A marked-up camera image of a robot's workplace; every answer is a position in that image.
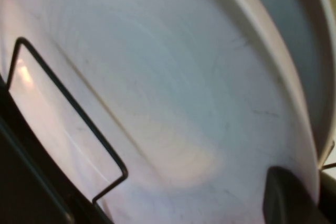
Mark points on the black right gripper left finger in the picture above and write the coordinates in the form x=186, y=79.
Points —
x=286, y=200

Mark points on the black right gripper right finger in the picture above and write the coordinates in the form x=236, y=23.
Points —
x=330, y=203

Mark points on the pink round plate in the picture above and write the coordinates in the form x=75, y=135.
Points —
x=157, y=77

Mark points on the blue-grey round plate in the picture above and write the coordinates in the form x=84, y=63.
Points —
x=288, y=24

